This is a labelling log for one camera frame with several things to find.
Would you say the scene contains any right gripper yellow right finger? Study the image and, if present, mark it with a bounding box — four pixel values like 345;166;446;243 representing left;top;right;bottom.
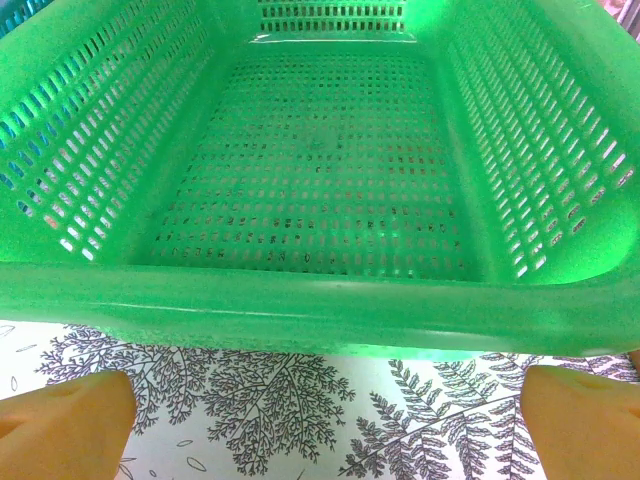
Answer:
521;365;640;480

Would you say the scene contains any teal plastic basket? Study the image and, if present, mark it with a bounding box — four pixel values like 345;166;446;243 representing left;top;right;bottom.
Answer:
0;0;39;41

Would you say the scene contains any green plastic basket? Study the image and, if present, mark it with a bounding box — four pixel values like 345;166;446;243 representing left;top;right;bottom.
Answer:
0;0;640;362

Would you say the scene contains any floral patterned tablecloth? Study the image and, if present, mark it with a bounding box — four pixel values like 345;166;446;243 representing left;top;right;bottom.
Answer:
0;322;640;480

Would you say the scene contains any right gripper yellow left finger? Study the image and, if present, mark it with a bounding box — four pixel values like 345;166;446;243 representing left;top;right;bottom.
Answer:
0;371;138;480

